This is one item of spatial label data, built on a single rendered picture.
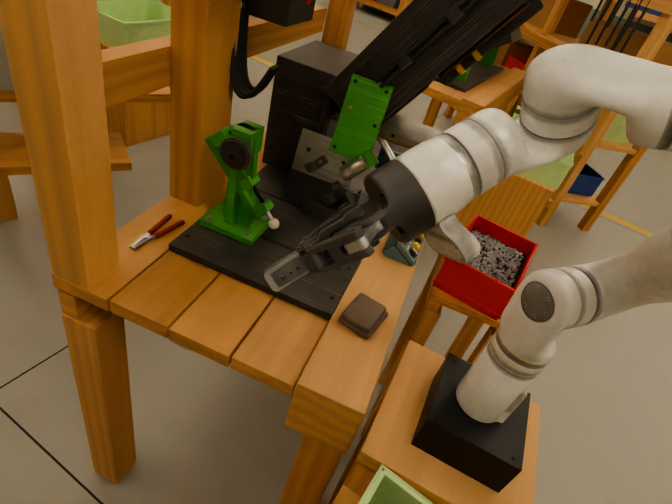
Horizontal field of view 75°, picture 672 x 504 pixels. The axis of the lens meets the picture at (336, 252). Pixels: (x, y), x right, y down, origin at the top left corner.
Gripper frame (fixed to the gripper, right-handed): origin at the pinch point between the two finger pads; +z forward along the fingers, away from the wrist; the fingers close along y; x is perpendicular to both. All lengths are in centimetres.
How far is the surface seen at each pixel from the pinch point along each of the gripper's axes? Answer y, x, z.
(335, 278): -63, 22, -5
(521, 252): -89, 55, -62
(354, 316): -49, 27, -4
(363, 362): -42, 34, -1
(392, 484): -16.3, 40.0, 4.8
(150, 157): -282, -55, 55
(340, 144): -82, -4, -26
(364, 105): -78, -10, -36
